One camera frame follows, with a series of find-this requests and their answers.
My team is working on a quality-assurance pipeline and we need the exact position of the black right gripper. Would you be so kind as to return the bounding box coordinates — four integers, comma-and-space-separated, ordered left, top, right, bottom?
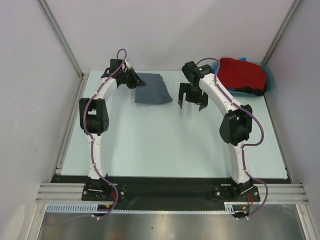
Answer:
178, 82, 209, 111

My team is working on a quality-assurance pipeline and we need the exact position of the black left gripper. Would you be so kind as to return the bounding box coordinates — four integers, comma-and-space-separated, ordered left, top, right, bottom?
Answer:
119, 67, 146, 90

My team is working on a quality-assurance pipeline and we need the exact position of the grey blue t shirt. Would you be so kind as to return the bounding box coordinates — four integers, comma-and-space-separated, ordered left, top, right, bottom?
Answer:
134, 72, 173, 105

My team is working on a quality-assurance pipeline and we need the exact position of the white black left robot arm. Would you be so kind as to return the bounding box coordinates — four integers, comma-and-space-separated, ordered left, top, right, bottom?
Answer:
79, 59, 146, 200

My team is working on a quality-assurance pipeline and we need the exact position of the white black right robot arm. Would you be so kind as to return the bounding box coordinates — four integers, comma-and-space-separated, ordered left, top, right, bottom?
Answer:
177, 61, 253, 201

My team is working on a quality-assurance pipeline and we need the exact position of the red t shirt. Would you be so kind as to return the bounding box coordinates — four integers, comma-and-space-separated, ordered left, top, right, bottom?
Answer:
218, 57, 267, 92

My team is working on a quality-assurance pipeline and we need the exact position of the black t shirt in basket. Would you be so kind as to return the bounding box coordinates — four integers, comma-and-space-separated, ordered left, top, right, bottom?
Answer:
231, 70, 270, 97

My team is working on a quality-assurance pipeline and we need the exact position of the blue plastic basket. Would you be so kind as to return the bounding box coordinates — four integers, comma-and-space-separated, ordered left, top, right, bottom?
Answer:
211, 57, 275, 93

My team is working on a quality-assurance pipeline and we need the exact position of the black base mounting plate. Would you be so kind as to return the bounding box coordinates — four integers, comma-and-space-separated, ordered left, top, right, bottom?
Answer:
50, 175, 290, 212

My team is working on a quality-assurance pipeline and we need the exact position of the left aluminium corner post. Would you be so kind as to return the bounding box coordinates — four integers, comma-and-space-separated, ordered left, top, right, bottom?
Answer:
36, 0, 84, 79

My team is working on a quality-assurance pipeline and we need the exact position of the aluminium corner post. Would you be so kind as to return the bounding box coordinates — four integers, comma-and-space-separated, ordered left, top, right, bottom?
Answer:
36, 0, 84, 79
261, 0, 303, 65

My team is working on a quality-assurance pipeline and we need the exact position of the right aluminium corner post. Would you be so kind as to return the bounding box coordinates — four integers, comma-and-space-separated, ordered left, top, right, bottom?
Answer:
261, 0, 303, 65

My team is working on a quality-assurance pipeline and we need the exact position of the aluminium front frame rail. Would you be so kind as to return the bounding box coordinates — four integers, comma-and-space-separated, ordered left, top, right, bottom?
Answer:
36, 183, 309, 205

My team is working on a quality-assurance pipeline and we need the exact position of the slotted grey cable duct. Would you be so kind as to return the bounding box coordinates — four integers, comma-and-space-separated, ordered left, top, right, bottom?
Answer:
46, 203, 249, 215

